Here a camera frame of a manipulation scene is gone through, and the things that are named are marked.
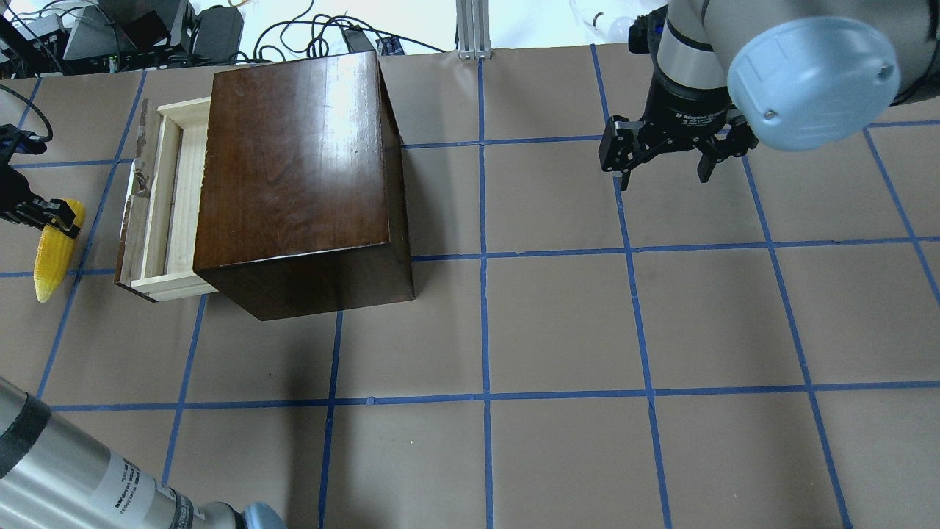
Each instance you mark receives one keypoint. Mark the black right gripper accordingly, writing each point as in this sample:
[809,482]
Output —
[687,110]

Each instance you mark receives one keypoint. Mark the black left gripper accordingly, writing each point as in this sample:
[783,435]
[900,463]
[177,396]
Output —
[45,212]

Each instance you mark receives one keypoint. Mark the yellow plastic corn cob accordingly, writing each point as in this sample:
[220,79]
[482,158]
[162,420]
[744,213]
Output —
[55,250]

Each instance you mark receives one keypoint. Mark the wooden drawer with white handle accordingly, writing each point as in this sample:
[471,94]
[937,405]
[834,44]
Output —
[159,222]

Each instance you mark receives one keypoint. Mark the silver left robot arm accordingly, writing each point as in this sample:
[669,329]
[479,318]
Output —
[55,475]

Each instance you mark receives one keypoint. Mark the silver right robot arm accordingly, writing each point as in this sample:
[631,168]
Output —
[729,76]

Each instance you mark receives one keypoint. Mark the dark wooden drawer cabinet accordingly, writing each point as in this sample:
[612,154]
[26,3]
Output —
[302,208]

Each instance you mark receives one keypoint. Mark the black power adapter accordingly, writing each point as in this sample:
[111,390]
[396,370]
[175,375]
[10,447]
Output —
[218,35]

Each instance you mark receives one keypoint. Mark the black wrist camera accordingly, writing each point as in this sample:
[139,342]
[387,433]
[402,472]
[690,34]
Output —
[16,141]

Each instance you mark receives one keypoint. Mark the aluminium frame post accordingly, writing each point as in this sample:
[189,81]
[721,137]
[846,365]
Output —
[473,30]

